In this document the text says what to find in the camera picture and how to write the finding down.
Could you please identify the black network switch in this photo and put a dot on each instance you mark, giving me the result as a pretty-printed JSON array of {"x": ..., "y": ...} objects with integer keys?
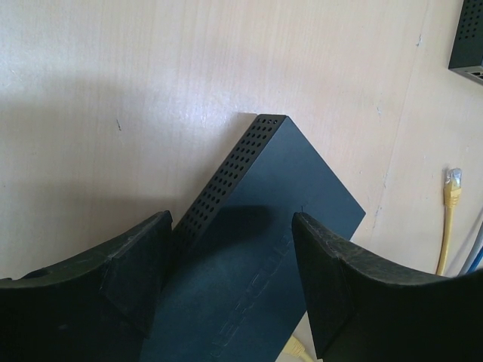
[
  {"x": 234, "y": 293},
  {"x": 466, "y": 55}
]

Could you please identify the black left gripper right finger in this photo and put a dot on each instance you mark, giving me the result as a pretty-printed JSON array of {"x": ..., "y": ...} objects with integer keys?
[{"x": 363, "y": 307}]

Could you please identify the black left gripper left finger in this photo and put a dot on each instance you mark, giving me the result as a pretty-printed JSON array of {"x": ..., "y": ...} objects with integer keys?
[{"x": 96, "y": 306}]

